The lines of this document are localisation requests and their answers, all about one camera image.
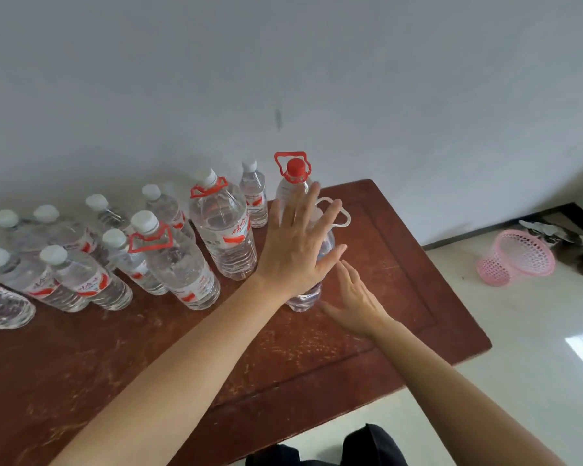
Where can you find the pink plastic basket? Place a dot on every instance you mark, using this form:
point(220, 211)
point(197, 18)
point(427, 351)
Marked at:
point(490, 271)

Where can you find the person's right hand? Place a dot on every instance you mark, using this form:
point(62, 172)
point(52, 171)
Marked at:
point(359, 310)

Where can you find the person's left hand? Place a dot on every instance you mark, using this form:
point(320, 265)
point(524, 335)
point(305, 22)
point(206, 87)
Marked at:
point(291, 257)

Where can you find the dark red wooden table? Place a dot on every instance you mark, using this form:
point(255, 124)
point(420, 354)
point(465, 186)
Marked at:
point(408, 266)

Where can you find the person's black trousers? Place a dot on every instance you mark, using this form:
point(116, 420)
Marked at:
point(369, 446)

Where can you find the person's left forearm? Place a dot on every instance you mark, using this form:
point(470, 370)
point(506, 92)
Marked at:
point(175, 383)

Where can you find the blue-label Aquafina bottle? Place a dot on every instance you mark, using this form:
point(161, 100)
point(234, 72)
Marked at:
point(303, 300)

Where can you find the row of small water bottles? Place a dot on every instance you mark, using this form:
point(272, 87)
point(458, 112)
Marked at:
point(82, 281)

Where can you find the red label red cap bottle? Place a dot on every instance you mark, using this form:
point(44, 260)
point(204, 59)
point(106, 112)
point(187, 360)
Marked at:
point(287, 189)

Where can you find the cluster of dark shoes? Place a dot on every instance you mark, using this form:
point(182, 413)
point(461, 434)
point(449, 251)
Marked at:
point(563, 237)

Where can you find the person's right forearm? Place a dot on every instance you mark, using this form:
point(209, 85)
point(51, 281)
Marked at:
point(456, 397)

